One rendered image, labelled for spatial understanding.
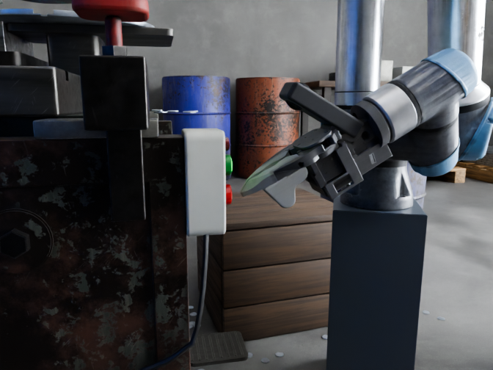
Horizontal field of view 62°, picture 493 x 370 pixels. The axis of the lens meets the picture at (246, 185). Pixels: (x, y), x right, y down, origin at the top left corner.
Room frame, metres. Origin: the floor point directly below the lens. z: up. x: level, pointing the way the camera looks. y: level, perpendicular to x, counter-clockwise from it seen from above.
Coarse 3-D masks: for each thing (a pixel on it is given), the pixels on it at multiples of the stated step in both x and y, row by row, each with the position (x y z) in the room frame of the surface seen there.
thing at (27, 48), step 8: (0, 24) 0.65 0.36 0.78; (0, 32) 0.65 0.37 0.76; (8, 32) 0.67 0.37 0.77; (0, 40) 0.64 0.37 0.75; (8, 40) 0.66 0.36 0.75; (16, 40) 0.70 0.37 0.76; (24, 40) 0.74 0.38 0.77; (0, 48) 0.64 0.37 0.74; (8, 48) 0.66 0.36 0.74; (16, 48) 0.70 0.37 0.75; (24, 48) 0.74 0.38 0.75; (32, 48) 0.79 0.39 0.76; (32, 56) 0.78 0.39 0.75
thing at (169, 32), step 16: (16, 32) 0.67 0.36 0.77; (32, 32) 0.67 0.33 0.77; (48, 32) 0.67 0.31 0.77; (64, 32) 0.67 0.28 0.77; (80, 32) 0.67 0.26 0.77; (96, 32) 0.68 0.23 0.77; (128, 32) 0.69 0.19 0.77; (144, 32) 0.69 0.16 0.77; (160, 32) 0.70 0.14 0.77; (48, 48) 0.68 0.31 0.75; (64, 48) 0.69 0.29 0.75; (80, 48) 0.69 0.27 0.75; (96, 48) 0.70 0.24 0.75; (48, 64) 0.69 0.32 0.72; (64, 64) 0.69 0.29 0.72
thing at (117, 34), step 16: (80, 0) 0.40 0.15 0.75; (96, 0) 0.40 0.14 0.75; (112, 0) 0.40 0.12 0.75; (128, 0) 0.41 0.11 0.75; (144, 0) 0.42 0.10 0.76; (80, 16) 0.43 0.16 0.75; (96, 16) 0.43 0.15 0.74; (112, 16) 0.43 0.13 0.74; (128, 16) 0.43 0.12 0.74; (144, 16) 0.43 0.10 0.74; (112, 32) 0.43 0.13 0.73
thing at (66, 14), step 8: (0, 16) 0.60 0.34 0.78; (8, 16) 0.60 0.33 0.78; (16, 16) 0.60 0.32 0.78; (24, 16) 0.60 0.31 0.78; (32, 16) 0.60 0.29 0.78; (48, 16) 0.60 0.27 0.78; (56, 16) 0.60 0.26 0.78; (64, 16) 0.60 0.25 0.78; (72, 16) 0.60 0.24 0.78; (80, 24) 0.67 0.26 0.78; (88, 24) 0.67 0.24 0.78; (96, 24) 0.67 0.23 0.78; (104, 24) 0.67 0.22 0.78; (128, 24) 0.67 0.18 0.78; (136, 24) 0.68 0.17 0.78; (144, 24) 0.69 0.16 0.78
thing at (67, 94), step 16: (0, 80) 0.51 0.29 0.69; (16, 80) 0.51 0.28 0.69; (32, 80) 0.51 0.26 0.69; (48, 80) 0.52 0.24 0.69; (64, 80) 0.56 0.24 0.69; (80, 80) 0.68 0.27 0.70; (0, 96) 0.51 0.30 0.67; (16, 96) 0.51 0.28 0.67; (32, 96) 0.51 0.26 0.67; (48, 96) 0.52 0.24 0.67; (64, 96) 0.56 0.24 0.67; (80, 96) 0.67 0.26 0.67; (0, 112) 0.51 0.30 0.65; (16, 112) 0.51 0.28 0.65; (32, 112) 0.51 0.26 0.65; (48, 112) 0.52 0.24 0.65; (64, 112) 0.55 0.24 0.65; (80, 112) 0.66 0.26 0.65
